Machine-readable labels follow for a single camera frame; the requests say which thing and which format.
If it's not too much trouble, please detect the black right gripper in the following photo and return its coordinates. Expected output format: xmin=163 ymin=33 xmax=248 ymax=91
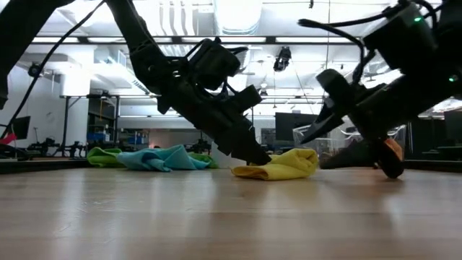
xmin=300 ymin=71 xmax=462 ymax=180

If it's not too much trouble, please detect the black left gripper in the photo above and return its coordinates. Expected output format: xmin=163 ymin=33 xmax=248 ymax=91
xmin=157 ymin=77 xmax=272 ymax=166

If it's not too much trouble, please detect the yellow microfiber towel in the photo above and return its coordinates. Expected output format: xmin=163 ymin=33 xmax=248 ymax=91
xmin=230 ymin=147 xmax=319 ymax=181

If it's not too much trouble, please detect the orange microfiber towel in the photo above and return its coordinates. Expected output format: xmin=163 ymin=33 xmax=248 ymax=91
xmin=383 ymin=138 xmax=404 ymax=163

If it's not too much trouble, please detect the clear plastic basket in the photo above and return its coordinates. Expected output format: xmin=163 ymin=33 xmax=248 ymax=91
xmin=292 ymin=124 xmax=408 ymax=170

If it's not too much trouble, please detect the blue microfiber towel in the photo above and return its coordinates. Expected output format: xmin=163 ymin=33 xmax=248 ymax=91
xmin=117 ymin=144 xmax=211 ymax=173

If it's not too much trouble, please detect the green microfiber towel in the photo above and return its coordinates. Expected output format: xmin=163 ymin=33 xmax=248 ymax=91
xmin=86 ymin=146 xmax=219 ymax=169

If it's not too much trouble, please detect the black desktop monitor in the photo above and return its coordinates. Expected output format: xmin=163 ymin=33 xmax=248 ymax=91
xmin=274 ymin=111 xmax=318 ymax=142

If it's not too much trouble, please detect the large black monitor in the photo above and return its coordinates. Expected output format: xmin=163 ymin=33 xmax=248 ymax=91
xmin=443 ymin=110 xmax=462 ymax=146

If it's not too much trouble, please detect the black ceiling spotlight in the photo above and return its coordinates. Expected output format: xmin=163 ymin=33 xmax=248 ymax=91
xmin=273 ymin=45 xmax=292 ymax=72
xmin=27 ymin=61 xmax=44 ymax=79

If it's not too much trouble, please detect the black shelf rack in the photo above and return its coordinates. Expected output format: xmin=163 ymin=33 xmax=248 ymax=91
xmin=85 ymin=93 xmax=121 ymax=142

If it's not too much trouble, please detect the white cabinet box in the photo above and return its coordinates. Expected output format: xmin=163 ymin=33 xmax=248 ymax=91
xmin=59 ymin=70 xmax=91 ymax=98

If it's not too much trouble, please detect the small black monitor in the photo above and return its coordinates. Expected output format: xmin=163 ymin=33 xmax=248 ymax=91
xmin=10 ymin=115 xmax=32 ymax=140

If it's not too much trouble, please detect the red object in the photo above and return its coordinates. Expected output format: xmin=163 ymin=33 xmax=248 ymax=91
xmin=0 ymin=132 xmax=18 ymax=146

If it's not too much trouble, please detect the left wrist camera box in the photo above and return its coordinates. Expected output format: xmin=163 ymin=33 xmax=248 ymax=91
xmin=229 ymin=84 xmax=263 ymax=113

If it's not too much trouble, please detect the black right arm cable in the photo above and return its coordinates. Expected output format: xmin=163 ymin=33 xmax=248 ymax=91
xmin=297 ymin=17 xmax=366 ymax=86

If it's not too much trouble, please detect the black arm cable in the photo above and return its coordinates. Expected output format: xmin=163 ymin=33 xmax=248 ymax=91
xmin=0 ymin=0 xmax=108 ymax=140
xmin=297 ymin=17 xmax=366 ymax=86

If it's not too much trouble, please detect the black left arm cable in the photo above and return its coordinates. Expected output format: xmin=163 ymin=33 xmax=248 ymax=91
xmin=0 ymin=0 xmax=108 ymax=140

